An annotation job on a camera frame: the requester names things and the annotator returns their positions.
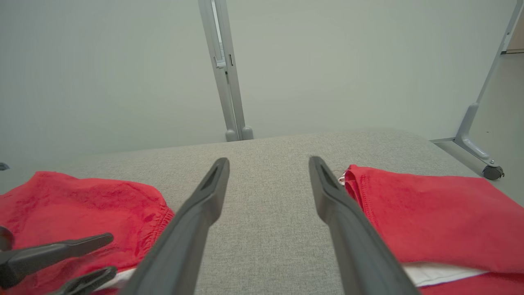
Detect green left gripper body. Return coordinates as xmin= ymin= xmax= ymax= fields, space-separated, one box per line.
xmin=0 ymin=225 xmax=15 ymax=251

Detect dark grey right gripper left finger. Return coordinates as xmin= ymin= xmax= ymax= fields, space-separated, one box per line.
xmin=119 ymin=157 xmax=230 ymax=295

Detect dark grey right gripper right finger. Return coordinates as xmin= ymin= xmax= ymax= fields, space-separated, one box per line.
xmin=309 ymin=155 xmax=422 ymax=295

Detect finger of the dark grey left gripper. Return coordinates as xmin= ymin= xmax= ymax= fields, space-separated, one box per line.
xmin=0 ymin=232 xmax=114 ymax=288
xmin=50 ymin=266 xmax=117 ymax=295

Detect red shorts with white stripe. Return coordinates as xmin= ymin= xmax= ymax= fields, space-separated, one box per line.
xmin=0 ymin=171 xmax=176 ymax=295

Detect grey metal partition post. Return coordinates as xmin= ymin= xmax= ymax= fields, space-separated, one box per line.
xmin=198 ymin=0 xmax=239 ymax=143
xmin=215 ymin=0 xmax=254 ymax=141

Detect grey frame leg with caster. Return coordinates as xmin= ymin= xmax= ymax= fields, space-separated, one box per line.
xmin=430 ymin=0 xmax=524 ymax=181

